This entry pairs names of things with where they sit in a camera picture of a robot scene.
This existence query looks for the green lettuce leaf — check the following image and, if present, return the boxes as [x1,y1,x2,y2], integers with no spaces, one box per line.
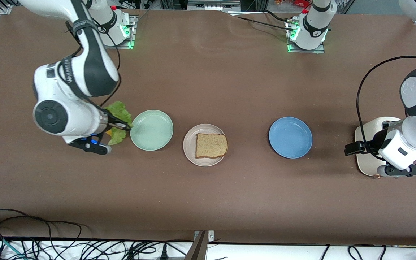
[104,101,133,146]

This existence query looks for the brown bread slice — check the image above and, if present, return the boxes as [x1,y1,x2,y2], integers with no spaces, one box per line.
[195,133,229,159]

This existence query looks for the mint green plate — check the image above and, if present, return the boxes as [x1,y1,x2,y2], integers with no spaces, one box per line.
[130,110,174,151]

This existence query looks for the blue plate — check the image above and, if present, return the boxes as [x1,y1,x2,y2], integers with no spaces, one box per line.
[269,117,313,159]

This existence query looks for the beige plate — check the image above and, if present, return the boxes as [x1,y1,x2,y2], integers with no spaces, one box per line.
[183,124,228,167]

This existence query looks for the white two-slot toaster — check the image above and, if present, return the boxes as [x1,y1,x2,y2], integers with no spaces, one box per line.
[355,116,407,179]

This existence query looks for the red snack packet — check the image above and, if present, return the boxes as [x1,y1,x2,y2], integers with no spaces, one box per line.
[277,0,311,8]

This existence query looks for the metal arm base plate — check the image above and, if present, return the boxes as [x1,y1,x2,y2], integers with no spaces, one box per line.
[287,18,326,54]
[96,14,137,49]

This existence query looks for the black floor cable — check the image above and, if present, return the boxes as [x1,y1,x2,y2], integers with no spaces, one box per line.
[0,209,86,260]
[348,246,364,260]

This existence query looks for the aluminium profile post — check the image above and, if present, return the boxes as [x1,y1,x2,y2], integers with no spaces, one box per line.
[185,230,216,260]

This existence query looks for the aluminium cross rail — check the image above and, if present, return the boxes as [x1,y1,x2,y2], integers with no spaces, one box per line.
[186,0,243,11]

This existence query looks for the black table cable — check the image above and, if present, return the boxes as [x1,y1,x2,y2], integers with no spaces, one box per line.
[226,10,295,31]

